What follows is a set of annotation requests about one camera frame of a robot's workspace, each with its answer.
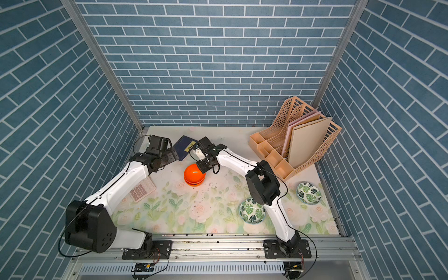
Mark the beige folder front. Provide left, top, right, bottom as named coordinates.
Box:
left=288, top=117, right=332, bottom=168

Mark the aluminium corner post right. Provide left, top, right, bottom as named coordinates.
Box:
left=311, top=0, right=369, bottom=108

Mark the aluminium corner post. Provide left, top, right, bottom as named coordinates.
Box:
left=311, top=0, right=369, bottom=108
left=61, top=0, right=144, bottom=134

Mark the green leaf bowl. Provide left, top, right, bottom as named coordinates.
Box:
left=296, top=182, right=322, bottom=205
left=238, top=198, right=266, bottom=225

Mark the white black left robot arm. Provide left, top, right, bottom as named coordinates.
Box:
left=60, top=135, right=178, bottom=259

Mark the aluminium corner post left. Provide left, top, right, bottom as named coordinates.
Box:
left=61, top=0, right=144, bottom=134

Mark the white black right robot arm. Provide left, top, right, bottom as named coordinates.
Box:
left=191, top=137, right=304, bottom=257

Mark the dark blue book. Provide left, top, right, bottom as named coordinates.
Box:
left=173, top=135, right=198, bottom=161

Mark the floral table mat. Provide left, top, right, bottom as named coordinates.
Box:
left=112, top=163, right=339, bottom=235

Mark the orange bowl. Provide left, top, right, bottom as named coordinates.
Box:
left=184, top=164, right=206, bottom=182
left=184, top=177, right=205, bottom=187

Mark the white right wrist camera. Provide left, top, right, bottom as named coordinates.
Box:
left=194, top=148, right=205, bottom=161

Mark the aluminium front rail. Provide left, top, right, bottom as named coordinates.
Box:
left=69, top=235, right=361, bottom=263

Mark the orange plastic file rack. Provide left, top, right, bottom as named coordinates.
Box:
left=249, top=96, right=342, bottom=180

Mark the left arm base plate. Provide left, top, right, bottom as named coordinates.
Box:
left=122, top=240, right=173, bottom=260

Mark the green circuit board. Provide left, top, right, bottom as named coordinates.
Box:
left=131, top=263, right=155, bottom=274

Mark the pink folder behind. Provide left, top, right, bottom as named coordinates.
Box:
left=281, top=110, right=321, bottom=158

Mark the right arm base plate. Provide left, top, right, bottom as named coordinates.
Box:
left=263, top=239, right=312, bottom=259

